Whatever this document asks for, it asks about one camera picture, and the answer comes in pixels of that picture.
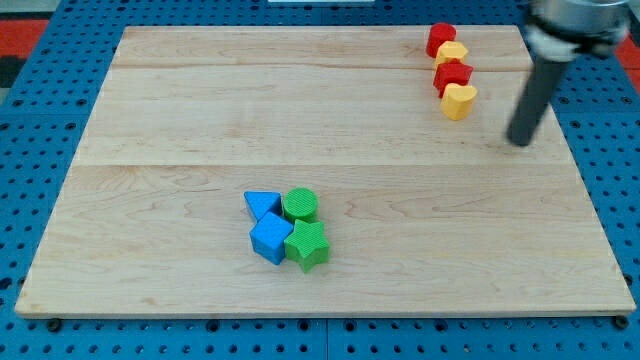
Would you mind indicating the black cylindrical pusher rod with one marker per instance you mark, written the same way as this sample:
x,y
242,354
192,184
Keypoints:
x,y
534,100

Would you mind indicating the yellow heart block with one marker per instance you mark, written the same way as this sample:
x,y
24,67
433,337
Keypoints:
x,y
457,100

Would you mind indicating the red star block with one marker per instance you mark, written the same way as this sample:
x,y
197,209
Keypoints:
x,y
453,72

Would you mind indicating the yellow pentagon block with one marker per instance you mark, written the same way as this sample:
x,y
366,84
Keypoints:
x,y
450,51

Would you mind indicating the red cylinder block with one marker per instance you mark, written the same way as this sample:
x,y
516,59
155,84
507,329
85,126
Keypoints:
x,y
438,34

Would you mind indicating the light wooden board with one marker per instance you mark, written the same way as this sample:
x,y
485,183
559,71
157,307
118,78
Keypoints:
x,y
426,217

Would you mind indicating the green cylinder block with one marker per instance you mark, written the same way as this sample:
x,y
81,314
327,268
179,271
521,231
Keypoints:
x,y
300,204

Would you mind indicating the green star block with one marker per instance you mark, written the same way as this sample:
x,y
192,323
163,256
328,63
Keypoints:
x,y
307,245

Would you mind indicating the blue triangle block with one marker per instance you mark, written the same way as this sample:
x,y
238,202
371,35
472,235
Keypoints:
x,y
259,203

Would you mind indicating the blue cube block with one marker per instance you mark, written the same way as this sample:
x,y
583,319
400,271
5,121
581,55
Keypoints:
x,y
268,236

